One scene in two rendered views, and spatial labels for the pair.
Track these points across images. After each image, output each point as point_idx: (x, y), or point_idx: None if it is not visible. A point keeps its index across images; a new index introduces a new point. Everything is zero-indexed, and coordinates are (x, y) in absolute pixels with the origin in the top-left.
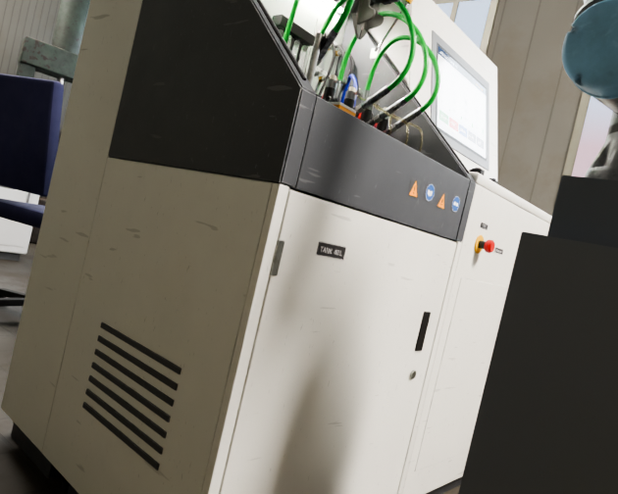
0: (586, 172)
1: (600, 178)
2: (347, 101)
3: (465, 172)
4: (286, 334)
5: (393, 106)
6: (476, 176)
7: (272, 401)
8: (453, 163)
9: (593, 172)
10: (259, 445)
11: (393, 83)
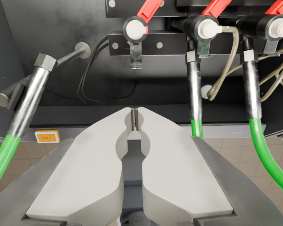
0: (132, 216)
1: (122, 218)
2: (188, 32)
3: (271, 135)
4: None
5: (245, 96)
6: None
7: None
8: (280, 127)
9: (125, 218)
10: None
11: (192, 132)
